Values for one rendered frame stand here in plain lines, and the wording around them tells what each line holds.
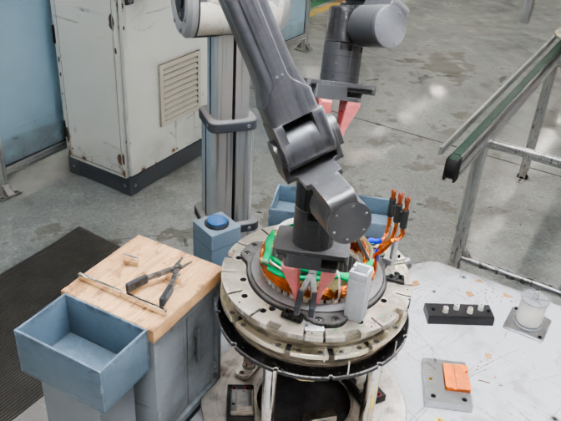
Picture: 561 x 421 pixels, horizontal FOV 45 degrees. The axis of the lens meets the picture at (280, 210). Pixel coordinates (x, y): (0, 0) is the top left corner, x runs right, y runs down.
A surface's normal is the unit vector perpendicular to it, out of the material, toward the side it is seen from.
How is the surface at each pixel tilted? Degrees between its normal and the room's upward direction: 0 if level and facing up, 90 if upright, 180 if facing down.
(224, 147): 90
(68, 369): 90
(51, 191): 0
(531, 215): 0
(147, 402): 90
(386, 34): 75
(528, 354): 0
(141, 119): 90
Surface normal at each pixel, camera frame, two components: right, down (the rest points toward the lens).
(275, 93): 0.26, 0.26
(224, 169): 0.36, 0.50
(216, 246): 0.62, 0.44
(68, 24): -0.52, 0.41
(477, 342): 0.06, -0.85
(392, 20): 0.54, 0.22
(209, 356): 0.87, 0.29
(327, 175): -0.28, -0.72
